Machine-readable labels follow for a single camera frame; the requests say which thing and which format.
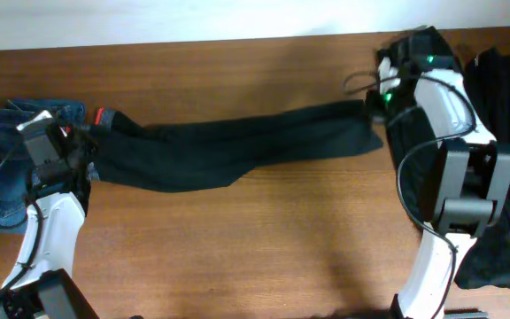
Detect folded blue denim jeans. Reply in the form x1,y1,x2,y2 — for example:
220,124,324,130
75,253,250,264
0,99,86,234

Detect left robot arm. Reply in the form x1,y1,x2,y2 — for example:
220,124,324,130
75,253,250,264
0,111,97,319

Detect black trousers pile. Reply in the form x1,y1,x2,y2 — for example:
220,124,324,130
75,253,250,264
375,26,510,291

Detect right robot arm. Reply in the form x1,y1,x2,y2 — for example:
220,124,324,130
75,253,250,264
365,27,510,318

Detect black leggings red grey waistband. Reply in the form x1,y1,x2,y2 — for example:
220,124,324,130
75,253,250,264
88,100,383,192

